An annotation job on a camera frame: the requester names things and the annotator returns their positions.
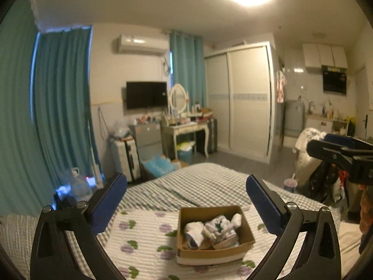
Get white cloth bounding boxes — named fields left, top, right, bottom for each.
left=230, top=213, right=242, bottom=229

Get light grey sock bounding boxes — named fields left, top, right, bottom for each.
left=184, top=221, right=204, bottom=250

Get white laundry bag pile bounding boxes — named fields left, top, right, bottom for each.
left=293, top=128, right=327, bottom=187

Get grey washing machine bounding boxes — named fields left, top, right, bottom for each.
left=284, top=100, right=305, bottom=138

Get purple lidded cup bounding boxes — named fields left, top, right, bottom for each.
left=283, top=173, right=298, bottom=193

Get black range hood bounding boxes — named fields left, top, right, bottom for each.
left=322, top=67, right=347, bottom=95

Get clear water jug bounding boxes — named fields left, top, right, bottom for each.
left=65, top=168, right=92, bottom=202

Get floral white quilt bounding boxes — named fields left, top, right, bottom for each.
left=104, top=205, right=275, bottom=279

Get open cardboard box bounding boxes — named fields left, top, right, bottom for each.
left=176, top=205, right=256, bottom=266

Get white sliding wardrobe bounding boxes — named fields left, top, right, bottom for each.
left=205, top=42, right=276, bottom=163

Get white suitcase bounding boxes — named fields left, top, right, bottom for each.
left=111, top=137, right=141, bottom=182

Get teal window curtain left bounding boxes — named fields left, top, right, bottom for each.
left=1, top=0, right=99, bottom=216

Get grey striped bed sheet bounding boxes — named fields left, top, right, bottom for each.
left=1, top=163, right=340, bottom=279

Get grey small fridge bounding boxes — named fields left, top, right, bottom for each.
left=130, top=122, right=163, bottom=162

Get white vanity dressing table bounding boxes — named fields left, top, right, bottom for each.
left=160, top=120, right=211, bottom=161

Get teal curtain by wardrobe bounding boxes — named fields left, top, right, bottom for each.
left=169, top=31, right=207, bottom=107

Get oval white vanity mirror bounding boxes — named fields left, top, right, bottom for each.
left=168, top=84, right=188, bottom=116

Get white air conditioner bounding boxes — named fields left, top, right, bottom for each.
left=117, top=34, right=169, bottom=56

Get white kitchen wall cabinets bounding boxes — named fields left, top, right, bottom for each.
left=302, top=43, right=348, bottom=70

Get black wall television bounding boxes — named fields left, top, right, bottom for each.
left=126, top=82, right=168, bottom=109

